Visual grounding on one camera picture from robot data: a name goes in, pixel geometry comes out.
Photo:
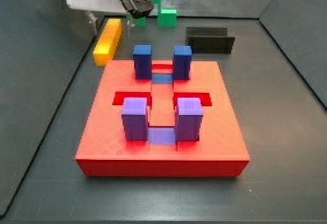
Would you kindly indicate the black angled bracket holder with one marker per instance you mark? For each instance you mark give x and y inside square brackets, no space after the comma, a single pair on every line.
[208,40]

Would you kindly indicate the red slotted board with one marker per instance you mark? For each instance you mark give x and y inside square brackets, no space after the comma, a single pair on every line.
[216,155]

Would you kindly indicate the green arch block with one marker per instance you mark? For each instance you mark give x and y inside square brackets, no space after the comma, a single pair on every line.
[167,16]

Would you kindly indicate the yellow long block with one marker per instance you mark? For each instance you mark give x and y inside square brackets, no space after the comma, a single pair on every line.
[107,43]

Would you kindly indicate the purple U block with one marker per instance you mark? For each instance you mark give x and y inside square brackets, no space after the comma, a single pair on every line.
[166,123]

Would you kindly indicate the dark blue U block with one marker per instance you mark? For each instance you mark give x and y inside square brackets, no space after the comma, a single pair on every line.
[171,70]

